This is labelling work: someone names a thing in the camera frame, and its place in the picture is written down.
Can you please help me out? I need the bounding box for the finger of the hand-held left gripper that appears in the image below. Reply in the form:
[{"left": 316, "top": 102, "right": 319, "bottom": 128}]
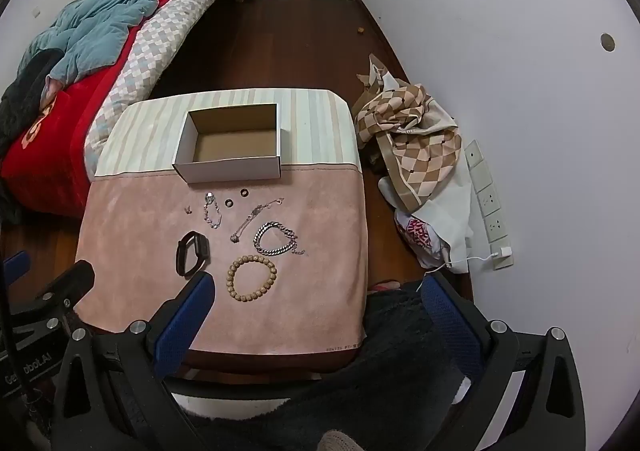
[
  {"left": 25, "top": 260, "right": 96, "bottom": 332},
  {"left": 0, "top": 251, "right": 30, "bottom": 282}
]

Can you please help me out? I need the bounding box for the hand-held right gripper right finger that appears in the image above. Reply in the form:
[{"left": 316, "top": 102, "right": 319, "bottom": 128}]
[{"left": 421, "top": 275, "right": 586, "bottom": 451}]

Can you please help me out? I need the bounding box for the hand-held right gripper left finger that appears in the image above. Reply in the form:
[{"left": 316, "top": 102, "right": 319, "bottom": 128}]
[{"left": 52, "top": 271, "right": 217, "bottom": 451}]

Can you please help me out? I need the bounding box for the wooden bead bracelet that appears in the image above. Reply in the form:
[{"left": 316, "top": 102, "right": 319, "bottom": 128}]
[{"left": 227, "top": 255, "right": 277, "bottom": 303}]

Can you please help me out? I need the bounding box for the black smart band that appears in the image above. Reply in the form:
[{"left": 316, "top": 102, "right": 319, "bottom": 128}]
[{"left": 175, "top": 231, "right": 212, "bottom": 278}]

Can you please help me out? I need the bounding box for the chunky silver chain bracelet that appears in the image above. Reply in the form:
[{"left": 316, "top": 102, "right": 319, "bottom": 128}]
[{"left": 252, "top": 222, "right": 307, "bottom": 258}]

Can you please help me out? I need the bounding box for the thin silver necklace chain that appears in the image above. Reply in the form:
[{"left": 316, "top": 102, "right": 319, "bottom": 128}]
[{"left": 229, "top": 197, "right": 286, "bottom": 245}]

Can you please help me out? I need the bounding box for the thin silver bracelet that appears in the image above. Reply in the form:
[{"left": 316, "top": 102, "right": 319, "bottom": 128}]
[{"left": 202, "top": 191, "right": 223, "bottom": 230}]

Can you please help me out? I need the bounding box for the cardboard box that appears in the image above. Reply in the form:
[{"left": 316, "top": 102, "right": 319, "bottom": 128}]
[{"left": 172, "top": 103, "right": 282, "bottom": 183}]

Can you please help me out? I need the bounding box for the red and white printed bag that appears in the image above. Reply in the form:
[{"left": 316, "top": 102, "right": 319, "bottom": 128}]
[{"left": 395, "top": 211, "right": 446, "bottom": 269}]

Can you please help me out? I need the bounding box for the dark fleece clothing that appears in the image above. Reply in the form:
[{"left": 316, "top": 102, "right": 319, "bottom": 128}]
[{"left": 170, "top": 281, "right": 473, "bottom": 451}]

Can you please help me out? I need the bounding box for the white plastic bag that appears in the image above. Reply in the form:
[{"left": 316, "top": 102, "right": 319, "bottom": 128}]
[{"left": 377, "top": 161, "right": 476, "bottom": 274}]

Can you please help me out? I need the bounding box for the bed with red quilt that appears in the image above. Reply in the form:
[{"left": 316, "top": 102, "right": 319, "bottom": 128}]
[{"left": 0, "top": 0, "right": 221, "bottom": 216}]

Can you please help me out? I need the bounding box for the pink and striped tablecloth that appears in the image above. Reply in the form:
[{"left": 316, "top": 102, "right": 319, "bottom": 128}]
[{"left": 75, "top": 88, "right": 371, "bottom": 374}]

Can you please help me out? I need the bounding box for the dark cloth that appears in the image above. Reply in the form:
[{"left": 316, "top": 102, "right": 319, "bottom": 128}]
[{"left": 0, "top": 51, "right": 66, "bottom": 156}]

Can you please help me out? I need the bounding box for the beige knitted cloth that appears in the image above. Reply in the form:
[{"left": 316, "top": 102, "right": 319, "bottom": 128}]
[{"left": 317, "top": 431, "right": 361, "bottom": 451}]

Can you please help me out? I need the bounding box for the brown checkered cloth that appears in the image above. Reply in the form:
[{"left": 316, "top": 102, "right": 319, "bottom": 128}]
[{"left": 354, "top": 81, "right": 463, "bottom": 212}]

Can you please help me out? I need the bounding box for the bed with checkered quilt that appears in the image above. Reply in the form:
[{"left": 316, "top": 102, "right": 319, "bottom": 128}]
[{"left": 85, "top": 0, "right": 236, "bottom": 176}]

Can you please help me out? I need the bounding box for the teal quilt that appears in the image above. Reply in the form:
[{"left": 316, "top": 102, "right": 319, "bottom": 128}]
[{"left": 22, "top": 0, "right": 246, "bottom": 84}]

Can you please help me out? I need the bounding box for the white charger cable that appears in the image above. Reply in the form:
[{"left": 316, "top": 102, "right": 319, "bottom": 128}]
[{"left": 422, "top": 251, "right": 501, "bottom": 292}]

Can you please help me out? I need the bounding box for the white wall switch plate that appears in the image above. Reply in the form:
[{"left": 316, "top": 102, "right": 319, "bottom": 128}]
[{"left": 464, "top": 140, "right": 485, "bottom": 170}]

